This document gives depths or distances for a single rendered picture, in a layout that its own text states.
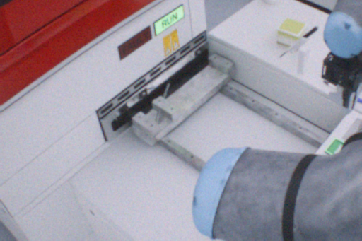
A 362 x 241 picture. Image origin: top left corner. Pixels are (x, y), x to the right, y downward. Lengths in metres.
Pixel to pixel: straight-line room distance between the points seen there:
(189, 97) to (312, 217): 1.01
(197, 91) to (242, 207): 0.97
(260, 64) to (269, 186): 0.97
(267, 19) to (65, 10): 0.77
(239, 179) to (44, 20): 0.63
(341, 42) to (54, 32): 0.60
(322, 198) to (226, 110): 1.03
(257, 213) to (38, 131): 0.81
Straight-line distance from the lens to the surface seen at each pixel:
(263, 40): 1.50
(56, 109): 1.23
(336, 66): 1.00
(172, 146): 1.36
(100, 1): 1.11
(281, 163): 0.52
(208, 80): 1.49
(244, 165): 0.53
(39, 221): 1.43
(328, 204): 0.48
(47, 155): 1.29
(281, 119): 1.42
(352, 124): 1.28
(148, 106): 1.45
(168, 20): 1.37
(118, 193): 1.33
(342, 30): 0.78
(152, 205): 1.29
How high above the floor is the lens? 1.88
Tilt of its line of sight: 45 degrees down
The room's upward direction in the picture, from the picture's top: 8 degrees counter-clockwise
